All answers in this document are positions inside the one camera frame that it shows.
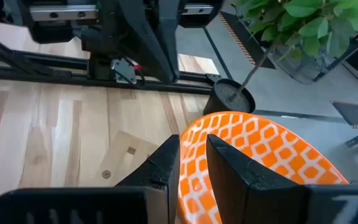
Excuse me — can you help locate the black mat with orange stripes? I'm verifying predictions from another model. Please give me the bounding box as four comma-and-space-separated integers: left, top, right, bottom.
218, 11, 278, 71

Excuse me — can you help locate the black plant pot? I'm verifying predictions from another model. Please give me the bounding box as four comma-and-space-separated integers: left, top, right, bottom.
203, 78, 257, 116

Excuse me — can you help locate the small orange patterned bowl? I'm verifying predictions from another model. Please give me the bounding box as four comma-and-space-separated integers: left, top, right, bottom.
175, 111, 350, 224

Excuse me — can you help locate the grey metal mounting bracket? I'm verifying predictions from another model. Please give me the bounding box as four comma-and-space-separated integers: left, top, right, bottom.
110, 58, 138, 85

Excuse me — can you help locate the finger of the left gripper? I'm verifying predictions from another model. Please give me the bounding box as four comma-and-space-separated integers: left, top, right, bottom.
158, 0, 180, 82
119, 0, 177, 82

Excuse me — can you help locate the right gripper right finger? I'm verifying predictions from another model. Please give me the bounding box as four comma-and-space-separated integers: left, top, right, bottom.
206, 135, 358, 224

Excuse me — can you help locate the black metal table frame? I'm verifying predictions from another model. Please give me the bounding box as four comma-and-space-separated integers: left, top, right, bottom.
0, 29, 226, 96

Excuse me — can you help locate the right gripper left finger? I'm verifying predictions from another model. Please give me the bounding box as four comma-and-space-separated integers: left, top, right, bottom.
0, 134, 181, 224

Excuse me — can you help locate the green leafy plant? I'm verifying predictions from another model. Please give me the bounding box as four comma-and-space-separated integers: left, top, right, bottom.
230, 0, 358, 102

